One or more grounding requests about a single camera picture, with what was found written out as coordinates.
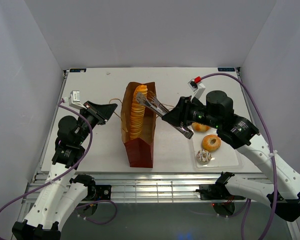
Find aluminium frame rail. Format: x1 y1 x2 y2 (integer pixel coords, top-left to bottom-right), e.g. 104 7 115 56
22 172 291 205

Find clear plastic tray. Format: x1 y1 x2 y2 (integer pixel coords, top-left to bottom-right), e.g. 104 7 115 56
189 126 243 171

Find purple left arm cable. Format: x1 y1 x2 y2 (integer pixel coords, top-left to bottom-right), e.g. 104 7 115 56
0 98 118 240

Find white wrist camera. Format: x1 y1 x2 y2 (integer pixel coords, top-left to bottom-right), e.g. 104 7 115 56
62 90 86 110
188 76 206 101

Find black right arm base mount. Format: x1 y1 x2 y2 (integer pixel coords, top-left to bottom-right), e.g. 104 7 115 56
195 172 245 201

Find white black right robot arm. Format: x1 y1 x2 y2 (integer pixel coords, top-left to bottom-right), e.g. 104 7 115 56
162 90 300 222

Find metal serving tongs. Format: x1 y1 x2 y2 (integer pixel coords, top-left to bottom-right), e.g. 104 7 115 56
135 91 194 139

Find red brown paper bag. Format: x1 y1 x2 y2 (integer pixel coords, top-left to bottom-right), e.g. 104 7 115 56
119 82 158 168

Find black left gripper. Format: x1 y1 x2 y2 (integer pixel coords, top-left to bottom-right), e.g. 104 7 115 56
75 100 118 145

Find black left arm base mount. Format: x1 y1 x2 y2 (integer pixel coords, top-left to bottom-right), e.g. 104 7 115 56
90 185 112 201

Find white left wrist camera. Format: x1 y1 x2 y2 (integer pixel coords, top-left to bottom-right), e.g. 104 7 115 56
62 90 86 110

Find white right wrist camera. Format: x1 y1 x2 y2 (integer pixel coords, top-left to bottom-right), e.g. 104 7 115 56
188 76 206 101

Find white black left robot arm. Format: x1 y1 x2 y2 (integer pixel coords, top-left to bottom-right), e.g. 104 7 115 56
12 101 117 240

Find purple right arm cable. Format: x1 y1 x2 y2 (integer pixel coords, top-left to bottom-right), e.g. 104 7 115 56
201 72 278 240

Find long ridged orange bread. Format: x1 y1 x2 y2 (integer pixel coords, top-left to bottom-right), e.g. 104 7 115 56
129 84 148 140

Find glazed orange donut bread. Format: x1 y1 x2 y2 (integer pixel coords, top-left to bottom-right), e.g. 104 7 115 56
201 134 222 152

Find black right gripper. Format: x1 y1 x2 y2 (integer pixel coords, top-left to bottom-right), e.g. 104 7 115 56
161 95 220 130

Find orange bagel bread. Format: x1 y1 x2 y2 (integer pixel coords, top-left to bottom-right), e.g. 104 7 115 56
191 122 210 133

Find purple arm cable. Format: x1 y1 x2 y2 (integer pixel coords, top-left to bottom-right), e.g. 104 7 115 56
0 98 118 240
201 72 278 240

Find white chocolate drizzled donut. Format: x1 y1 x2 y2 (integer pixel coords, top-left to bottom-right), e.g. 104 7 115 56
196 149 212 165

